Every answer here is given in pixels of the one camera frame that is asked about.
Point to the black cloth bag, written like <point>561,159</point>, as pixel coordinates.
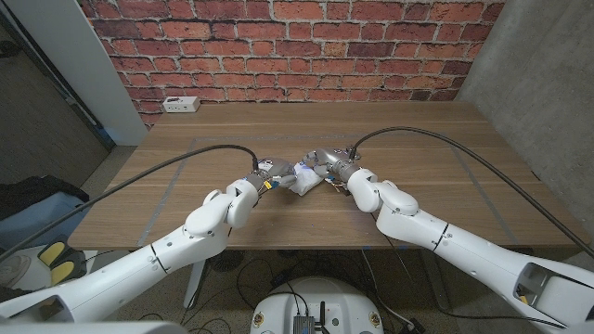
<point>32,190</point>

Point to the white table leg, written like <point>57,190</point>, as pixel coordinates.
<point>197,283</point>

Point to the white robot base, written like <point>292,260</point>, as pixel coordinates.
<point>320,297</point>

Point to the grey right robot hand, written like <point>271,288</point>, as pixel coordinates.
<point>331,160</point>

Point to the white power strip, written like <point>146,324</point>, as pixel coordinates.
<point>181,104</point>

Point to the small grey electronics box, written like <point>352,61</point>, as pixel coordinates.
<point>304,325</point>

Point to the white robot torso edge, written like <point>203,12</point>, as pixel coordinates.
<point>93,328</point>

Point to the red brick print backdrop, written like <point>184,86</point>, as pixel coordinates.
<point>287,51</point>

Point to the yellow and black pads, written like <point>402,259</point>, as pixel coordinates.
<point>58,262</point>

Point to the white partition panel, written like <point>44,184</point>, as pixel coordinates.
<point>83,69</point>

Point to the grey table leg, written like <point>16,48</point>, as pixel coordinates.
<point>434,287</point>

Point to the white cloth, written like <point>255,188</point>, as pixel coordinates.
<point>307,181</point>

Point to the small silver toy car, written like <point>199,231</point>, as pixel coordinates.
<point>346,150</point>

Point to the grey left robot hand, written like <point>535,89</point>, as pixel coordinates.
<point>274,170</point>

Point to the blue storage container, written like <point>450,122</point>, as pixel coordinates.
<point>37,222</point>

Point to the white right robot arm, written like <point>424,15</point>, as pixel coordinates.
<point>464,255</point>

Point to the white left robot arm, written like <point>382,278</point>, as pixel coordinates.
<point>130,269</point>

